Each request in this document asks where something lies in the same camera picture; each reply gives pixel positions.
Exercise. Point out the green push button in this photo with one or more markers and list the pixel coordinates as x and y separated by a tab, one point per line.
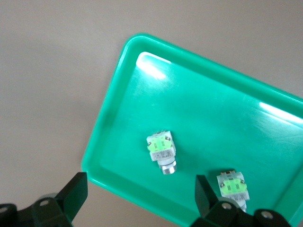
233	186
161	151

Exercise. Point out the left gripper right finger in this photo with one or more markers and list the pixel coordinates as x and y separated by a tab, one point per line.
208	203

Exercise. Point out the green plastic tray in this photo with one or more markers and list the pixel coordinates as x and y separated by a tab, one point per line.
201	118

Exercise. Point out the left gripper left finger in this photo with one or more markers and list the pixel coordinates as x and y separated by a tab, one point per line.
71	198

